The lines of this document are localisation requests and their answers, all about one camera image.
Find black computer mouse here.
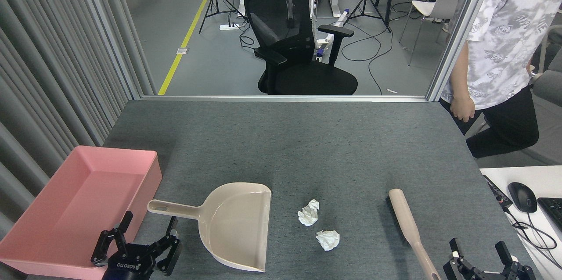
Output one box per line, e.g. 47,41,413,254
508,182,538,213

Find grey curtain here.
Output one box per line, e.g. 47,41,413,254
0,0,156,241

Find black mesh office chair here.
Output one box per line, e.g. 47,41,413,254
244,0,358,95

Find white plastic chair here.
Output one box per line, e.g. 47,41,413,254
399,0,468,66

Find white side desk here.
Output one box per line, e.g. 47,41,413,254
479,166,562,280

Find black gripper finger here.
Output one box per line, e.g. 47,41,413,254
443,238,480,280
496,241,537,280

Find white paper ball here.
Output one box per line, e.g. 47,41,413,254
297,199,320,227
315,230,341,251

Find beige hand brush black bristles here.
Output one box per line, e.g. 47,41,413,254
385,189,442,280

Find pink plastic bin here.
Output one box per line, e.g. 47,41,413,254
0,145,163,280

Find person's hand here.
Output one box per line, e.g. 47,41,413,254
450,96,476,123

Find white stand on wheels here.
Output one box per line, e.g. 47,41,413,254
305,0,352,61

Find silver frame rail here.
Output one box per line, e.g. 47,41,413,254
140,95,429,103

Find black desk cable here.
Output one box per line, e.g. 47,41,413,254
503,205,562,269

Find flat black device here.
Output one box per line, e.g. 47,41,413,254
483,175,513,209

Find beige plastic dustpan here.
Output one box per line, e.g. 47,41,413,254
147,182,272,273

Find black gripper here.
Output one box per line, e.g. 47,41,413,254
91,211,183,280

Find black floor cable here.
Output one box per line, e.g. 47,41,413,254
238,19,259,51
340,21,396,95

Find black keyboard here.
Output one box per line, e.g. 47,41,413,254
537,197,562,230

